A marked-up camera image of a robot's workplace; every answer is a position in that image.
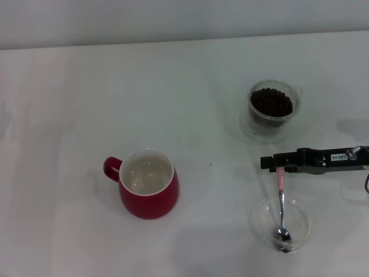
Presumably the pink handled metal spoon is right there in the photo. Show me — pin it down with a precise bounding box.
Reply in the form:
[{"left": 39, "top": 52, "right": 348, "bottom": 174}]
[{"left": 272, "top": 169, "right": 292, "bottom": 246}]

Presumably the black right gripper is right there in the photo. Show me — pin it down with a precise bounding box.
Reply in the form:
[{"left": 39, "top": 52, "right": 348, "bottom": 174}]
[{"left": 260, "top": 145, "right": 369, "bottom": 175}]

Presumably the clear glass saucer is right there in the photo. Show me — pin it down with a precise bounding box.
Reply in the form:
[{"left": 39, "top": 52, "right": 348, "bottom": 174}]
[{"left": 239, "top": 109, "right": 292, "bottom": 144}]

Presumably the clear glass bowl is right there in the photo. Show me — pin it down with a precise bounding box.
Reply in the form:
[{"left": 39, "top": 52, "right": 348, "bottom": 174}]
[{"left": 248, "top": 197, "right": 314, "bottom": 254}]

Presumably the red mug white inside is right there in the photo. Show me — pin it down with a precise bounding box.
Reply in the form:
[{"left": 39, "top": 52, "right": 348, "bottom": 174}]
[{"left": 103, "top": 148, "right": 180, "bottom": 220}]

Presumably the heap of coffee beans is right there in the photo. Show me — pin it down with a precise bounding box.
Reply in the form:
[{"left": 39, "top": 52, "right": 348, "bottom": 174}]
[{"left": 250, "top": 87, "right": 294, "bottom": 117}]

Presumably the clear glass cup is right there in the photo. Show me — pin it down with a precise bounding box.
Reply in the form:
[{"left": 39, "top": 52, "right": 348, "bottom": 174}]
[{"left": 248, "top": 80, "right": 303, "bottom": 129}]

